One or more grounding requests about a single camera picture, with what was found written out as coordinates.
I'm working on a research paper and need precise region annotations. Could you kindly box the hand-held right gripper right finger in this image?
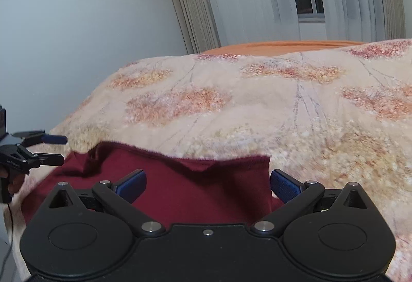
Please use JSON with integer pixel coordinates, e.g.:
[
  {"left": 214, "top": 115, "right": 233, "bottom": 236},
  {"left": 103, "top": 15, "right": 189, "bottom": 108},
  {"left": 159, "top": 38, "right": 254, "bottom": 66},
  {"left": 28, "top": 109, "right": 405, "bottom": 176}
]
[{"left": 252, "top": 169, "right": 376, "bottom": 238}]

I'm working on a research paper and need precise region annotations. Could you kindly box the person's left hand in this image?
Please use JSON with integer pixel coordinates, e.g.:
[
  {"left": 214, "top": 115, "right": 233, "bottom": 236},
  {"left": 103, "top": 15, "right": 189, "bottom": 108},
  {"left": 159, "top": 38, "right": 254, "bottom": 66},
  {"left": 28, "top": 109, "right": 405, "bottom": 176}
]
[{"left": 9, "top": 174, "right": 25, "bottom": 195}]

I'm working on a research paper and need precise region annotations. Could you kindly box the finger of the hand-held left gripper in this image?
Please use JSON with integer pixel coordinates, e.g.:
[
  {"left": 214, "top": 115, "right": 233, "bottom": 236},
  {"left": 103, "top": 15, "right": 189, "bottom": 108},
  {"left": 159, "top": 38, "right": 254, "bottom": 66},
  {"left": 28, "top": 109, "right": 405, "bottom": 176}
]
[
  {"left": 11, "top": 130, "right": 68, "bottom": 147},
  {"left": 32, "top": 153, "right": 65, "bottom": 167}
]

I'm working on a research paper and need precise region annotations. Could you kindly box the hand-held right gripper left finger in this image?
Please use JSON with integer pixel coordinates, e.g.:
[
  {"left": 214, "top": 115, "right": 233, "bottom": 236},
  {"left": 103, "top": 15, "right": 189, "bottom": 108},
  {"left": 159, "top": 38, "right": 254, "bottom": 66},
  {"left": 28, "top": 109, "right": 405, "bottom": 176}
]
[{"left": 48, "top": 169, "right": 166, "bottom": 238}]

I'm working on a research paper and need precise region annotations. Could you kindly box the maroon long-sleeved sweater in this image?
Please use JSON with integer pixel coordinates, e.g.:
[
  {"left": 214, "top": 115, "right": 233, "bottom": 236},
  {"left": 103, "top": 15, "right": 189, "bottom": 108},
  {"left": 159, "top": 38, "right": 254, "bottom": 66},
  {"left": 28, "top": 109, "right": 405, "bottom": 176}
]
[{"left": 24, "top": 140, "right": 284, "bottom": 234}]

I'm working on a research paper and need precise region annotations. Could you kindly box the floral beige blanket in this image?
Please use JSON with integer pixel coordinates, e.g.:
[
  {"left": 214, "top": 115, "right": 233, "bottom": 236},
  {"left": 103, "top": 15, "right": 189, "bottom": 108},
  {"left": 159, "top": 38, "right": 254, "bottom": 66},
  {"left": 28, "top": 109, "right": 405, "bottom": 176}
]
[{"left": 14, "top": 38, "right": 412, "bottom": 282}]

